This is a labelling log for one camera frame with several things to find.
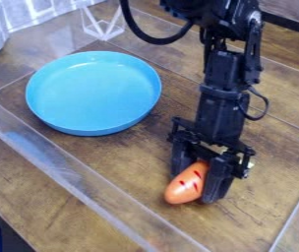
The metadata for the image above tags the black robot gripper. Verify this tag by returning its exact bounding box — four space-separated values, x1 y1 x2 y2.
168 84 256 204

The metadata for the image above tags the orange toy carrot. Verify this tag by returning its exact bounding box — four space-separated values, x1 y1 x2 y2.
162 157 257 206

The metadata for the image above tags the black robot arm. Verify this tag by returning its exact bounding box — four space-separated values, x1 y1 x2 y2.
160 0 261 203

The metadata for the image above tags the blue round tray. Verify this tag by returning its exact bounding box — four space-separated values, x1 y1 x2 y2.
26 51 161 136

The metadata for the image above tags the black bar at back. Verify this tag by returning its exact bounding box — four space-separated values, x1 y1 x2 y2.
261 12 299 32

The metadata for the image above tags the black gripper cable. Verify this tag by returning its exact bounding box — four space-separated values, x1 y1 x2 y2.
236 84 269 122

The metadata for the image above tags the clear acrylic barrier wall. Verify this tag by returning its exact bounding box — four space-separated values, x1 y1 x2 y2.
0 13 299 252

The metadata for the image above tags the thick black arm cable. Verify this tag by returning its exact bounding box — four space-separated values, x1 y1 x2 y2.
117 0 194 46

